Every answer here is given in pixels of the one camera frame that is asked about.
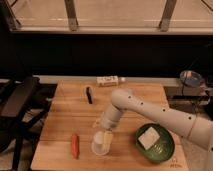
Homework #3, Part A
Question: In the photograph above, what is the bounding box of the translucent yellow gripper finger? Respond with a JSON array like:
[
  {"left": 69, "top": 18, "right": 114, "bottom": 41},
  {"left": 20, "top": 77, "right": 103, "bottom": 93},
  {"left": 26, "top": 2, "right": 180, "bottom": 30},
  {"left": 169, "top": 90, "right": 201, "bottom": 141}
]
[{"left": 103, "top": 131, "right": 113, "bottom": 147}]

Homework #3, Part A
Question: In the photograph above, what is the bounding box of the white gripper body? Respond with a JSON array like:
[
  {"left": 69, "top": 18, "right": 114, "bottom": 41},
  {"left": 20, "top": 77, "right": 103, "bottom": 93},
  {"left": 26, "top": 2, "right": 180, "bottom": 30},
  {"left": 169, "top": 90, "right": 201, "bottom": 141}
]
[{"left": 100, "top": 105, "right": 123, "bottom": 130}]

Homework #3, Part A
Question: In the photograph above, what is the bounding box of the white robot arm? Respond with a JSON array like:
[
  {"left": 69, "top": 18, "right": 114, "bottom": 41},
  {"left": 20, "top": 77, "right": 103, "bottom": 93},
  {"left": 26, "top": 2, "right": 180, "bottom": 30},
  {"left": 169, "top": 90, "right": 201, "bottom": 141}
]
[{"left": 100, "top": 89, "right": 213, "bottom": 153}]

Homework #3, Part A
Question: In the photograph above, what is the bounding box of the orange carrot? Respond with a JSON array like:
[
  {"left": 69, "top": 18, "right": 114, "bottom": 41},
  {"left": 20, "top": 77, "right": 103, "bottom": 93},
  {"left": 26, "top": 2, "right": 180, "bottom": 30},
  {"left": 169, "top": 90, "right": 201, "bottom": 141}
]
[{"left": 71, "top": 134, "right": 79, "bottom": 159}]

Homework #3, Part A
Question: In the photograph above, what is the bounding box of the white small box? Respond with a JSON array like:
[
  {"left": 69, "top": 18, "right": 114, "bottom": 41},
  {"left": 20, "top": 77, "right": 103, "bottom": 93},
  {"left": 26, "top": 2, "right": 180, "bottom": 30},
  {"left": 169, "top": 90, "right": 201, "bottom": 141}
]
[{"left": 97, "top": 76, "right": 118, "bottom": 87}]

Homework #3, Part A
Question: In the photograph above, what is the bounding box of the white sponge block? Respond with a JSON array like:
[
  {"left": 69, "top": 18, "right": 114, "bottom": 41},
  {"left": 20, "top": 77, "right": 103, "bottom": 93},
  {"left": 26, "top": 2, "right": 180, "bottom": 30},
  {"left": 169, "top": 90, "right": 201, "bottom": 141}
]
[{"left": 138, "top": 127, "right": 160, "bottom": 150}]

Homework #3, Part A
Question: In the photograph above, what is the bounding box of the green bowl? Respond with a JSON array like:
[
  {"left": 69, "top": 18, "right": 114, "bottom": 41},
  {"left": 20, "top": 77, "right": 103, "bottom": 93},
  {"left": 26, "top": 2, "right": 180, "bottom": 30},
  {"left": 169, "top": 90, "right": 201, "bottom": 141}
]
[{"left": 135, "top": 123, "right": 175, "bottom": 163}]

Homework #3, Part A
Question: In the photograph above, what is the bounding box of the silver fork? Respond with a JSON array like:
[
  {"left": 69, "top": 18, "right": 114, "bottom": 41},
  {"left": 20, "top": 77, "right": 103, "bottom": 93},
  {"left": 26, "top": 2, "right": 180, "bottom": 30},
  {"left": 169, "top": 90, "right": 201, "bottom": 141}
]
[{"left": 154, "top": 141, "right": 167, "bottom": 154}]

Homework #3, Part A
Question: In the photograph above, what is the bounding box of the black chair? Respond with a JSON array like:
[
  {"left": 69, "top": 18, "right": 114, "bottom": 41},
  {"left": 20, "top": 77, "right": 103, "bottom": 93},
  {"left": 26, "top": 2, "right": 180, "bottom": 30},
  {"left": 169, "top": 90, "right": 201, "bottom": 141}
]
[{"left": 0, "top": 77, "right": 56, "bottom": 171}]

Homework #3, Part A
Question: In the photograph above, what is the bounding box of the silver round metal object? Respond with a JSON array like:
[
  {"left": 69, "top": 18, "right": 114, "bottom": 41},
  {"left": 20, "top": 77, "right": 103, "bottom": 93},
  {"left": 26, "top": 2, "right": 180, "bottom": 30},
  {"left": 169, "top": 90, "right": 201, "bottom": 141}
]
[{"left": 180, "top": 70, "right": 205, "bottom": 96}]

